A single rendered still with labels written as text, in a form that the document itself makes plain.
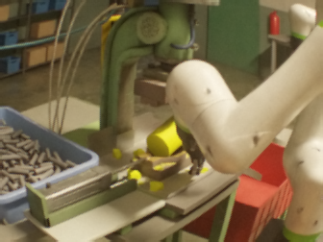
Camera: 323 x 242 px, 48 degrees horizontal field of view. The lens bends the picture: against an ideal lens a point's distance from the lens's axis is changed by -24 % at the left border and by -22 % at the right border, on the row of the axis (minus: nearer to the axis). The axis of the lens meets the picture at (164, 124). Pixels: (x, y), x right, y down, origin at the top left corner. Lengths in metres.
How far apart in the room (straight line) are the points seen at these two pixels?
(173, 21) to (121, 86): 0.26
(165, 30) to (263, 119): 0.38
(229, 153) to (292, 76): 0.18
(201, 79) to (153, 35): 0.27
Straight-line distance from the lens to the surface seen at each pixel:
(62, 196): 0.87
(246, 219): 1.51
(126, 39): 1.13
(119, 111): 1.17
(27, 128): 1.32
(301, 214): 0.85
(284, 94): 0.73
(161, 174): 1.06
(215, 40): 7.23
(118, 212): 0.93
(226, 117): 0.75
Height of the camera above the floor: 1.49
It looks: 20 degrees down
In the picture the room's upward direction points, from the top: 4 degrees clockwise
